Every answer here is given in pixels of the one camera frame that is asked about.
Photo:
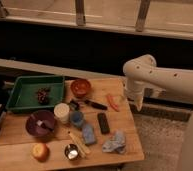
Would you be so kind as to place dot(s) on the black-handled knife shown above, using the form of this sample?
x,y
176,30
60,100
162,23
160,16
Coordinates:
x,y
93,104

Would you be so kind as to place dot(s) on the dark grape bunch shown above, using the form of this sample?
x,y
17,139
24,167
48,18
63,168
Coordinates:
x,y
43,96

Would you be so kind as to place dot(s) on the orange carrot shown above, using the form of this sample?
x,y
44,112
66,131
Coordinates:
x,y
112,103

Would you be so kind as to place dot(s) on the orange-red bowl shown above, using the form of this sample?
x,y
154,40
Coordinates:
x,y
80,87

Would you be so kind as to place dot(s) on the crumpled blue-grey cloth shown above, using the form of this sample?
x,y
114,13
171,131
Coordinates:
x,y
116,144

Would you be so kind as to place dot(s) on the blue sponge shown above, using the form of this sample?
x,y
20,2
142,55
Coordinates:
x,y
88,134

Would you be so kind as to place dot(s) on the green plastic tray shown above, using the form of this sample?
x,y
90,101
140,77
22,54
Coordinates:
x,y
24,95

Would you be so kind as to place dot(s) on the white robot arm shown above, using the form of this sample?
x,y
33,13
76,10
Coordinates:
x,y
142,70

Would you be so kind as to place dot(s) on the small metal cup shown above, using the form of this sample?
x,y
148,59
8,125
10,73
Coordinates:
x,y
71,152

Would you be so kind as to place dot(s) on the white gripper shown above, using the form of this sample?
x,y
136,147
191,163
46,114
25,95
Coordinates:
x,y
135,91

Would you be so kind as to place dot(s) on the small dark object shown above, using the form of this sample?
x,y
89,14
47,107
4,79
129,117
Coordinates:
x,y
74,105

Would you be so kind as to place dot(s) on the red yellow apple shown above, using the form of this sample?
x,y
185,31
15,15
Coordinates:
x,y
40,151

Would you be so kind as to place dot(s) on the purple bowl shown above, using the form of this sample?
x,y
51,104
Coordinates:
x,y
44,115

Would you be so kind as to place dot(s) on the black rectangular remote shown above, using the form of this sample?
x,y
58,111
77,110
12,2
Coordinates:
x,y
103,123

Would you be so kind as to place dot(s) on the wooden stick utensil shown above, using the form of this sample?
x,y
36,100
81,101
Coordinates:
x,y
84,150

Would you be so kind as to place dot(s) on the utensil in purple bowl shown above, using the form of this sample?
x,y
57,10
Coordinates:
x,y
43,125

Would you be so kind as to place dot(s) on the white plastic cup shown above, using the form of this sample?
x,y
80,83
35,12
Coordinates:
x,y
62,111

